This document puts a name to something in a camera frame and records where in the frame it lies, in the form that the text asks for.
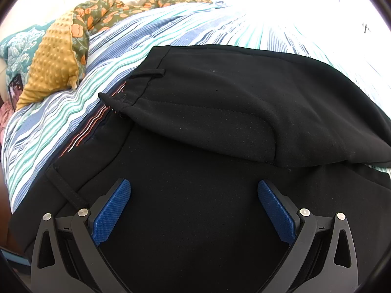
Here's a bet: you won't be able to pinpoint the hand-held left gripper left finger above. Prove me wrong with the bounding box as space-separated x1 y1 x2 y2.
30 178 132 293

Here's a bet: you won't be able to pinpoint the teal patterned pillow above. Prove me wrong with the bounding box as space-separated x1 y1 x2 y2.
0 21 55 80

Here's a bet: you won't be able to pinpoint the mustard dotted cushion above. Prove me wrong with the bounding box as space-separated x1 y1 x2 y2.
16 10 89 110

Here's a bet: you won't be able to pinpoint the pink cloth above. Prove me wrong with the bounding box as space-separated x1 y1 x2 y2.
0 102 16 129

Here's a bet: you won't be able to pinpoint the orange floral green blanket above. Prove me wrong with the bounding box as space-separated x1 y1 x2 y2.
72 0 214 71

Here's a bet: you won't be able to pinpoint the cream padded headboard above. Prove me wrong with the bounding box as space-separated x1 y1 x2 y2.
0 0 159 77

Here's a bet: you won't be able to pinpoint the black pants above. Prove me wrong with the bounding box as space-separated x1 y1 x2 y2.
9 45 391 293

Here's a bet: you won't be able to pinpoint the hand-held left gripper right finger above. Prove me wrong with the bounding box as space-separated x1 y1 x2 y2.
257 179 359 293

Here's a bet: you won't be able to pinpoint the small black packet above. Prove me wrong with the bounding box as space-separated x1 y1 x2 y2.
8 75 25 110

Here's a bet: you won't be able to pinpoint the striped blue green bedspread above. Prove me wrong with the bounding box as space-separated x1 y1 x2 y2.
0 1 391 214

